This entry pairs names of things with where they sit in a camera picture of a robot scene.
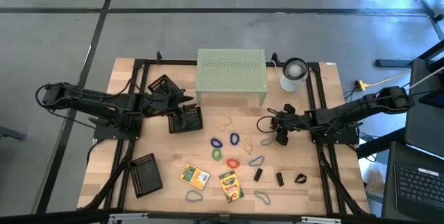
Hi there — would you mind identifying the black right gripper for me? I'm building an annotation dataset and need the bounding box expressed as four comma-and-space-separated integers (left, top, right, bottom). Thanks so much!
273, 103, 306, 147

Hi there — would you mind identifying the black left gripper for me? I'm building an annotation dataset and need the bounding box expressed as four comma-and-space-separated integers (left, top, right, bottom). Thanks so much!
151, 92, 194, 120

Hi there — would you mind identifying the small black mesh basket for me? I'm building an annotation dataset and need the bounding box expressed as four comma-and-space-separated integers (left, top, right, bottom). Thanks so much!
167, 104, 205, 135
146, 74, 181, 97

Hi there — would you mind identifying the yellow rubber band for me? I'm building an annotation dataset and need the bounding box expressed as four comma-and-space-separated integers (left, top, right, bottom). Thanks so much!
239, 134, 255, 155
217, 107, 234, 132

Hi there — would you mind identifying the crayon box green back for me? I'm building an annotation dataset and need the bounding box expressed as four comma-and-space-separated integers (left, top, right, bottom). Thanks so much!
179, 163, 211, 191

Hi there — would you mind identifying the crayon box yellow front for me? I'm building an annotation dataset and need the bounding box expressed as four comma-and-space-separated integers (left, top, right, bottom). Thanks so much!
219, 171, 245, 203

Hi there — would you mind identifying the black diagonal desk leg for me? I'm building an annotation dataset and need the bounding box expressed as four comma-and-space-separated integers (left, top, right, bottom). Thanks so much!
356, 126, 407, 160

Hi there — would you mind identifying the black side desk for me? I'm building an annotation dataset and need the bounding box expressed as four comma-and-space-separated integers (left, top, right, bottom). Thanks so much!
404, 39, 444, 159

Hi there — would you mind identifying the green perforated metal shelf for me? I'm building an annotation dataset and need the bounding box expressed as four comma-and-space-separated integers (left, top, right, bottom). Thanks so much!
195, 48, 268, 107

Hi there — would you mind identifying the flat black mesh tray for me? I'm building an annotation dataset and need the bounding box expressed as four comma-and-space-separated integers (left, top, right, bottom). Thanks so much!
128, 153, 164, 199

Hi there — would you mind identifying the black stand foot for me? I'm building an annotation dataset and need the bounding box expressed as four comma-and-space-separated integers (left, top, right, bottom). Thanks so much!
374, 58, 413, 68

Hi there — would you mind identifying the black laptop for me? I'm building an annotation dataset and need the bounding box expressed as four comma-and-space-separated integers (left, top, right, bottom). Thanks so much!
381, 140, 444, 224

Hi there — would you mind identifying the black rig crossbar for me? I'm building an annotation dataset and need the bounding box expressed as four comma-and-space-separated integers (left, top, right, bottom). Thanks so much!
0, 208, 444, 224

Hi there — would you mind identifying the grey chair leg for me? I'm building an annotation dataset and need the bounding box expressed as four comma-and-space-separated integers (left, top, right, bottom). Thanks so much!
0, 126, 27, 142

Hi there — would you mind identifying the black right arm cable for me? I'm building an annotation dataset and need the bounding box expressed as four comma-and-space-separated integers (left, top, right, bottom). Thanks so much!
255, 114, 280, 135

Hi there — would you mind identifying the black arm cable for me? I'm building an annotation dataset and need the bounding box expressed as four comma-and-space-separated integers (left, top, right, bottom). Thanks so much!
255, 114, 280, 135
34, 83, 98, 130

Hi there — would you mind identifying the white fan cable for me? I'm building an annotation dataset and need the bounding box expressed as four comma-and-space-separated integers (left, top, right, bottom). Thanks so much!
271, 59, 284, 80

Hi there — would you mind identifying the yellow extension cord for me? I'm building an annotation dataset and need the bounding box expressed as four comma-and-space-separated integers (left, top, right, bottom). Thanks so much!
354, 73, 412, 92

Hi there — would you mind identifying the grey hair tie front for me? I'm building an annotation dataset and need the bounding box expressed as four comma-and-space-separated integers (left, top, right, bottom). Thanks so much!
185, 189, 204, 203

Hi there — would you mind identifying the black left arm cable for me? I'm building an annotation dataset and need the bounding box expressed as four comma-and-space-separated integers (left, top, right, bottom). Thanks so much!
34, 83, 98, 130

